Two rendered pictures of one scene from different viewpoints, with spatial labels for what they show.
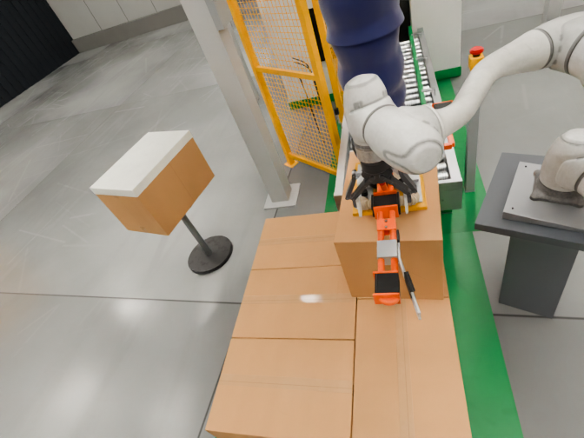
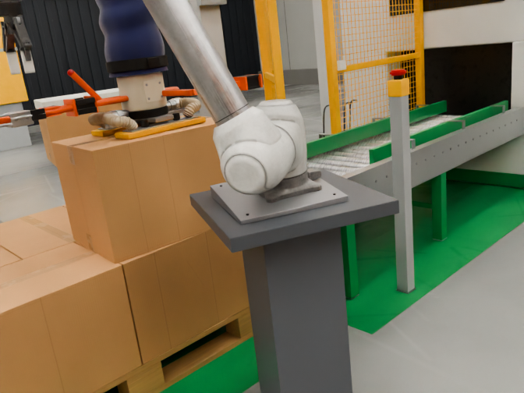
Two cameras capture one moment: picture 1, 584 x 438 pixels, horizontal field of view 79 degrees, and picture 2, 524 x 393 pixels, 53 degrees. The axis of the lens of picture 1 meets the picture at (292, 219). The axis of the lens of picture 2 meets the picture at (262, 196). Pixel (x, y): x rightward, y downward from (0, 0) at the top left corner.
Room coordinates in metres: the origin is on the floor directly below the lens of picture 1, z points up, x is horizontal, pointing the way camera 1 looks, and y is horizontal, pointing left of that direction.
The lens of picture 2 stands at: (-0.57, -1.61, 1.22)
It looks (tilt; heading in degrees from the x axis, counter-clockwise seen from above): 16 degrees down; 23
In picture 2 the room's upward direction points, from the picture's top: 7 degrees counter-clockwise
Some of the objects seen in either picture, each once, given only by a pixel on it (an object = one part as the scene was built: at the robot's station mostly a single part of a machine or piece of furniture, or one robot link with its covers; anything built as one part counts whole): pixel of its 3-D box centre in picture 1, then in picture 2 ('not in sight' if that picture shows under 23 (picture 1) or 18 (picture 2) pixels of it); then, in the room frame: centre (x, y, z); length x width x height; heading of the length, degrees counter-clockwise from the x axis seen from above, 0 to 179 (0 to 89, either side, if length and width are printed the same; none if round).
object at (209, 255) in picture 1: (193, 230); not in sight; (2.21, 0.75, 0.31); 0.40 x 0.40 x 0.62
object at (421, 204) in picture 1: (410, 178); (161, 123); (1.08, -0.53, 0.97); 0.34 x 0.10 x 0.05; 155
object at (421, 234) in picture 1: (393, 219); (154, 179); (1.11, -0.43, 0.74); 0.60 x 0.40 x 0.40; 151
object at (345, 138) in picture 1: (349, 109); not in sight; (2.65, -0.81, 0.50); 2.31 x 0.05 x 0.19; 155
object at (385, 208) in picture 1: (385, 204); (80, 105); (0.90, -0.33, 1.07); 0.10 x 0.08 x 0.06; 65
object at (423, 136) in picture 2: (421, 63); (455, 127); (2.72, -1.50, 0.60); 1.60 x 0.11 x 0.09; 155
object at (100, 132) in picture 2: (365, 183); (135, 122); (1.17, -0.35, 0.97); 0.34 x 0.10 x 0.05; 155
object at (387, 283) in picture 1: (386, 287); not in sight; (0.58, -0.18, 1.07); 0.08 x 0.07 x 0.05; 155
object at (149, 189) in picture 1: (157, 181); (92, 124); (2.21, 0.75, 0.82); 0.60 x 0.40 x 0.40; 141
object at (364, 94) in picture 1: (368, 110); not in sight; (0.73, -0.27, 1.56); 0.13 x 0.11 x 0.16; 4
